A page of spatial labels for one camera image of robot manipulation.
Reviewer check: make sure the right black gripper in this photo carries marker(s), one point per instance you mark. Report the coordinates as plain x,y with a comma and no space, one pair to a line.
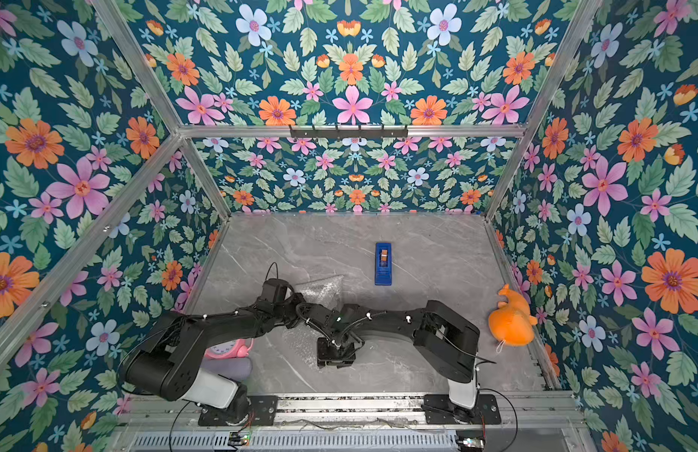
335,347

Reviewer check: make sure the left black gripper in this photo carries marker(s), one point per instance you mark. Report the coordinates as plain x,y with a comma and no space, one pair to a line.
297,298

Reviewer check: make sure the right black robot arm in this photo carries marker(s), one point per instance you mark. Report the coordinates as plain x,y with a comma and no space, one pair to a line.
446,340

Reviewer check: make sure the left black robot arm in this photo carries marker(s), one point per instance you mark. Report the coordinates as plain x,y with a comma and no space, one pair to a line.
168,364

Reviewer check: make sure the pink toy clock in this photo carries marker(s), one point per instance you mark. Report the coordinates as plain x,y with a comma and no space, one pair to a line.
235,349

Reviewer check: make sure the blue tape dispenser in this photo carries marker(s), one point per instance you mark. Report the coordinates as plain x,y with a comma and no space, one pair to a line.
383,275

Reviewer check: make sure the orange plush toy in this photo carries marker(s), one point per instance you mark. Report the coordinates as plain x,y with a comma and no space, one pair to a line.
512,324

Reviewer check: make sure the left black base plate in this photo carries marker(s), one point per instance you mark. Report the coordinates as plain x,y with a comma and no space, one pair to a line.
257,410

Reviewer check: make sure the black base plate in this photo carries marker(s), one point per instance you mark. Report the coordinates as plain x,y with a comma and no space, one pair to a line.
257,410
439,410

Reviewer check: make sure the white slotted cable duct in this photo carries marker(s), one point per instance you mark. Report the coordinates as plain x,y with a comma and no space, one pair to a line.
296,441

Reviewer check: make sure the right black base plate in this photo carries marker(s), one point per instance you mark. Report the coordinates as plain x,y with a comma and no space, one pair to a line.
439,410

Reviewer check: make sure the black wall hook rail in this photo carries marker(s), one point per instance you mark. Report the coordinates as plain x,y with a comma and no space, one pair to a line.
346,132

